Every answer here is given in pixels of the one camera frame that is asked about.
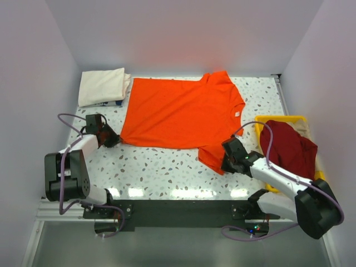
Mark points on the orange t shirt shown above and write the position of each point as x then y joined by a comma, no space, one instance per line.
178,114

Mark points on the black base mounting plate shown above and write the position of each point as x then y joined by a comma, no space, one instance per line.
128,215

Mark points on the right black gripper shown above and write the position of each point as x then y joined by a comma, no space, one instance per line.
224,167

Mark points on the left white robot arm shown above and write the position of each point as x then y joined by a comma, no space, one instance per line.
66,174

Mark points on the yellow plastic bin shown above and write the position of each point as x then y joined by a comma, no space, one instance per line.
263,135

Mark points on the folded cream t shirt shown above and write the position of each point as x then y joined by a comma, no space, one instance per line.
103,87

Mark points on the beige t shirt in bin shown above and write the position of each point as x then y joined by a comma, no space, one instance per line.
302,128

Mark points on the dark red t shirt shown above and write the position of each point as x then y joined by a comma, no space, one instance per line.
292,151

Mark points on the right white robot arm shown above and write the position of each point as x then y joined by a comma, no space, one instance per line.
309,203

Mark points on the aluminium frame rail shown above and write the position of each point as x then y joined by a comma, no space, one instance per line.
276,78

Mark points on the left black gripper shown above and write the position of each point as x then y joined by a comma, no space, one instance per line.
115,139

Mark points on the folded white blue-print shirt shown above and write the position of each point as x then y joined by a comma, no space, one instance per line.
109,103

